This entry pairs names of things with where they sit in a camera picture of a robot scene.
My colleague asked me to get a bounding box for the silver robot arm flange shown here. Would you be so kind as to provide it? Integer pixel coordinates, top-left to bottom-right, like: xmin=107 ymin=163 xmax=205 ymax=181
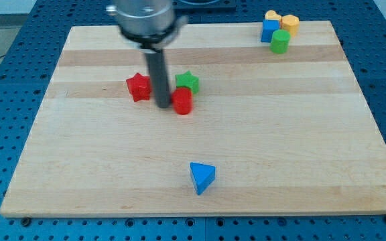
xmin=105 ymin=0 xmax=188 ymax=54

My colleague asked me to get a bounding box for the green star block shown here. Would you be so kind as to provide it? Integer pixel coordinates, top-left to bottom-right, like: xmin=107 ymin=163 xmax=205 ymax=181
xmin=175 ymin=71 xmax=199 ymax=94

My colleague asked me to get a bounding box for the red star block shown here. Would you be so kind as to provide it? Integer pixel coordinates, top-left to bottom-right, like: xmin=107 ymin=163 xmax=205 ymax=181
xmin=126 ymin=73 xmax=152 ymax=102

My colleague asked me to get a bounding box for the red cylinder block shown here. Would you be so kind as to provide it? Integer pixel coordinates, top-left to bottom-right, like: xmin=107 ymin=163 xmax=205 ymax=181
xmin=172 ymin=87 xmax=193 ymax=115

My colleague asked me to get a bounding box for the light wooden board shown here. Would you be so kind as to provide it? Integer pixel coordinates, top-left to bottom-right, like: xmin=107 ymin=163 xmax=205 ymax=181
xmin=0 ymin=21 xmax=386 ymax=218

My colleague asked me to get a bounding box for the blue triangle block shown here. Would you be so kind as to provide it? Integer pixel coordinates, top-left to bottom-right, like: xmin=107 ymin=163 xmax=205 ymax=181
xmin=189 ymin=162 xmax=216 ymax=195

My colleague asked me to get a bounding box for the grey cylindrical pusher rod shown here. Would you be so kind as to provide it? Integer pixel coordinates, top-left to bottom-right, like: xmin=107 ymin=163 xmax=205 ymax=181
xmin=145 ymin=50 xmax=171 ymax=108

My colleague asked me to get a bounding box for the green cylinder block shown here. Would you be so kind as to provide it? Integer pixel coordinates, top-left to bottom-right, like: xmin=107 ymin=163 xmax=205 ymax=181
xmin=270 ymin=29 xmax=291 ymax=54

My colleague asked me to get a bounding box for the blue cube block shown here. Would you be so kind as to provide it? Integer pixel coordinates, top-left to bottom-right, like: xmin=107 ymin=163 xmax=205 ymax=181
xmin=261 ymin=19 xmax=280 ymax=43

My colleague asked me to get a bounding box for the yellow heart block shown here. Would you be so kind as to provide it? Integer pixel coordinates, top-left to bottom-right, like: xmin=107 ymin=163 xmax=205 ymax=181
xmin=264 ymin=10 xmax=282 ymax=21

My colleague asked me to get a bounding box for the yellow hexagon block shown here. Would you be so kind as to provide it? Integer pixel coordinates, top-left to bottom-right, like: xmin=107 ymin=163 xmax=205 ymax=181
xmin=281 ymin=15 xmax=300 ymax=37

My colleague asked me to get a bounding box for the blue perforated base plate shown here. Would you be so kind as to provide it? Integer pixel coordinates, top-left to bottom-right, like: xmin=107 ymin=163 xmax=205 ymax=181
xmin=0 ymin=0 xmax=386 ymax=240

